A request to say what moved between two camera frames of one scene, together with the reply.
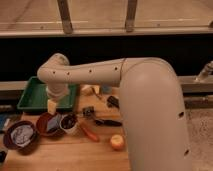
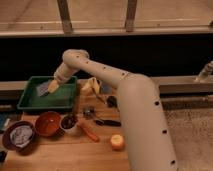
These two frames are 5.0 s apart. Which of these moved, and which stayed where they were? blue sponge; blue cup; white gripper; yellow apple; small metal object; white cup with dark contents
Moved: blue sponge; white gripper
Stayed: white cup with dark contents; yellow apple; blue cup; small metal object
